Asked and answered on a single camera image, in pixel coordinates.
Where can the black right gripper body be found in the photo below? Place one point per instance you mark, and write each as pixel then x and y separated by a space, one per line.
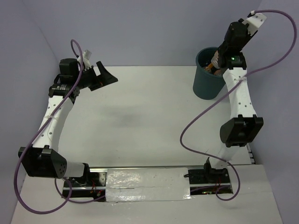
pixel 248 37

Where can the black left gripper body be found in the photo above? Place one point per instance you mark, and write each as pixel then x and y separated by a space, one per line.
pixel 88 76

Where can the orange bottle blue label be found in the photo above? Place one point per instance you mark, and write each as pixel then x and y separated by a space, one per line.
pixel 213 64

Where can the orange label tea bottle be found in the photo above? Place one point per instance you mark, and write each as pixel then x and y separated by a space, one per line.
pixel 218 73

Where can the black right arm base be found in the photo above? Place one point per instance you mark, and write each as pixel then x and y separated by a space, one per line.
pixel 201 177

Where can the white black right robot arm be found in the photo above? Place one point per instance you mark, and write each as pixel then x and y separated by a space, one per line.
pixel 244 124

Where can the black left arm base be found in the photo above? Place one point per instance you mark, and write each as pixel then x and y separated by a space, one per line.
pixel 92 187

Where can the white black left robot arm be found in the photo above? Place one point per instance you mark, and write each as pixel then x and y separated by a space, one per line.
pixel 42 158

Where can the dark green ribbed bin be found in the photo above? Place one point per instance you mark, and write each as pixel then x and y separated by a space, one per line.
pixel 206 85

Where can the white foil covered panel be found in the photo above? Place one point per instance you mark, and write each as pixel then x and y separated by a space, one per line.
pixel 147 184

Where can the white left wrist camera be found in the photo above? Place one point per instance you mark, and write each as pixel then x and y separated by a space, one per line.
pixel 85 59

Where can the aluminium table edge rail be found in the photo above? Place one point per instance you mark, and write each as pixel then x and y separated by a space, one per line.
pixel 251 156

